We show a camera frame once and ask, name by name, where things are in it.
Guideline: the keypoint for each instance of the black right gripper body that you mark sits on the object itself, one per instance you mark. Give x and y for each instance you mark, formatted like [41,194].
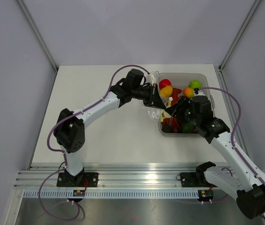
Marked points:
[186,115]

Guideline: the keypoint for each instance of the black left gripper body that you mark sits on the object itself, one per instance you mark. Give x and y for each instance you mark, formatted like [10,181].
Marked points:
[146,94]

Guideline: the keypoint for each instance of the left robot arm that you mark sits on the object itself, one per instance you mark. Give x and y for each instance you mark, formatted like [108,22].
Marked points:
[70,128]

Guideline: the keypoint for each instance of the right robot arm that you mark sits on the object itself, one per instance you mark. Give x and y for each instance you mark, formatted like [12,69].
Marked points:
[248,187]

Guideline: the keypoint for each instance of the yellow toy potato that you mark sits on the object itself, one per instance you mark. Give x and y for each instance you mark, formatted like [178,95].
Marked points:
[166,91]

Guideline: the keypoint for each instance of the red toy lobster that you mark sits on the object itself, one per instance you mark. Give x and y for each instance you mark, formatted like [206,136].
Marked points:
[176,95]

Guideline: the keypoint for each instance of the green toy avocado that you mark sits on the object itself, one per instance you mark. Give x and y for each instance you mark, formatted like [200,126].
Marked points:
[187,128]

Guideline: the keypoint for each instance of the dark red toy fig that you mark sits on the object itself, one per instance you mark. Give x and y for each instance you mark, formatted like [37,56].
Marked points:
[176,130]

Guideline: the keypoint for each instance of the black toy fig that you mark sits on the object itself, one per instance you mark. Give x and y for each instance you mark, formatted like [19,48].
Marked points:
[166,128]

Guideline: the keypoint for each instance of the red toy apple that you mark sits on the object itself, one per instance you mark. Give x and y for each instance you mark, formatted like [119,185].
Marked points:
[164,83]

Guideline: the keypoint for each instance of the orange green toy mango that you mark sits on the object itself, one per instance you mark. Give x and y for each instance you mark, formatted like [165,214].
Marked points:
[188,92]

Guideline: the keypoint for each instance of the green toy apple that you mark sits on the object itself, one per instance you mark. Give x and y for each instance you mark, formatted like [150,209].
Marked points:
[195,84]

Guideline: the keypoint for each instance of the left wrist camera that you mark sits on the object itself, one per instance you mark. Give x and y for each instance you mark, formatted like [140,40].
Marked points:
[153,77]

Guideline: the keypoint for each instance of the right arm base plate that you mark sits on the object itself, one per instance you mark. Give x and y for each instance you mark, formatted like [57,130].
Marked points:
[193,180]

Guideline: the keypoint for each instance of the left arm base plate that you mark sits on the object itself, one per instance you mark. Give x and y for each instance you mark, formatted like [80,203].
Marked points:
[90,179]

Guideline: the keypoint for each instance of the right aluminium frame post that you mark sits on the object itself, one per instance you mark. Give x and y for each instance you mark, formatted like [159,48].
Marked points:
[240,33]

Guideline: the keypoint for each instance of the aluminium frame post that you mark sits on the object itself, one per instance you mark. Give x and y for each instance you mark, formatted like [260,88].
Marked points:
[240,33]
[36,33]

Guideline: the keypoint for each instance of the aluminium mounting rail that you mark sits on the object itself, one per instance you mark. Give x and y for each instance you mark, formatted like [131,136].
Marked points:
[113,176]

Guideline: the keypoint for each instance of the left aluminium frame post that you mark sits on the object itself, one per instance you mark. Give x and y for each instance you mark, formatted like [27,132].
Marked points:
[36,33]

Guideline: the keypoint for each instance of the white slotted cable duct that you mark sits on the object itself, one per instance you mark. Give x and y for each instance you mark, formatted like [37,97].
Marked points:
[113,194]

